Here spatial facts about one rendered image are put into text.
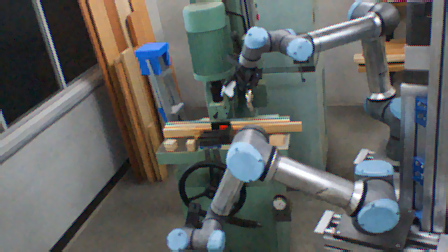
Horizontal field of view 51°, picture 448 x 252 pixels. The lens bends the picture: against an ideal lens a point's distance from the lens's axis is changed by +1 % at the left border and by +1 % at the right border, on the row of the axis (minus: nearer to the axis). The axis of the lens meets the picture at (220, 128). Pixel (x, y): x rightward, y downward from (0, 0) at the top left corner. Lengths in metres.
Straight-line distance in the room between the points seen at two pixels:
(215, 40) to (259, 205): 0.78
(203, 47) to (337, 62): 2.60
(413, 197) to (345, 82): 2.73
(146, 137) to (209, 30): 1.75
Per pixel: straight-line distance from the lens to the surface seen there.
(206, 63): 2.00
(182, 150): 2.14
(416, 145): 1.77
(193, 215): 1.85
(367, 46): 1.99
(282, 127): 2.15
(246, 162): 1.39
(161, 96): 2.89
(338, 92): 4.55
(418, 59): 1.65
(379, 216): 1.47
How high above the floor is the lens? 1.88
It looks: 26 degrees down
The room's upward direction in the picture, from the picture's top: 9 degrees counter-clockwise
